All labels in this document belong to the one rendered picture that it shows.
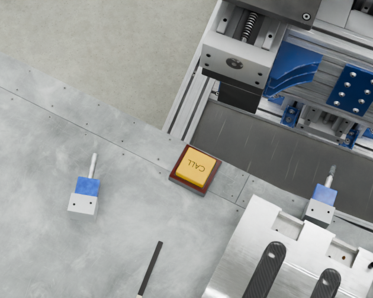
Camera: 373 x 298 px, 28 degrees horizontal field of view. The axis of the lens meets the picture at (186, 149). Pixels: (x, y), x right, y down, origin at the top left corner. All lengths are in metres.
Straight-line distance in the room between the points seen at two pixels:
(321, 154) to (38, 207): 1.00
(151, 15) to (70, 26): 0.28
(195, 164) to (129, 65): 1.09
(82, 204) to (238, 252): 0.31
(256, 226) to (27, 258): 0.44
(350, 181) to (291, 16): 0.89
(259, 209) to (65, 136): 0.42
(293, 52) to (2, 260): 0.70
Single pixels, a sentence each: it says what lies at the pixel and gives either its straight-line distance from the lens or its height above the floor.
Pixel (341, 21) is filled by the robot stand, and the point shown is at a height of 0.95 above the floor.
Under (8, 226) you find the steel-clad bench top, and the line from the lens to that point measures 1.47.
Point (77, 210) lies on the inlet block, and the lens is 1.41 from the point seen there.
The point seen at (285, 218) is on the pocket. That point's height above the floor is 0.87.
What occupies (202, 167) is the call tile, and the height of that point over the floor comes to 0.84.
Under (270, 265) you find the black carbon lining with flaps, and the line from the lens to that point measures 1.37.
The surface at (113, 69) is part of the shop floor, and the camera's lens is 2.49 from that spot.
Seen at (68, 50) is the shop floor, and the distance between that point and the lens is 2.54.
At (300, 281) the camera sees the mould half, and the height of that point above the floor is 0.89.
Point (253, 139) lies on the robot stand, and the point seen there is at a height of 0.21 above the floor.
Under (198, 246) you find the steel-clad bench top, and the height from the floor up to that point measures 0.80.
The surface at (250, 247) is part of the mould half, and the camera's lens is 1.36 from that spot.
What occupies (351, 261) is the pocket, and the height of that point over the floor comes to 0.86.
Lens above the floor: 2.19
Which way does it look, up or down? 67 degrees down
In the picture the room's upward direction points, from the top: 9 degrees clockwise
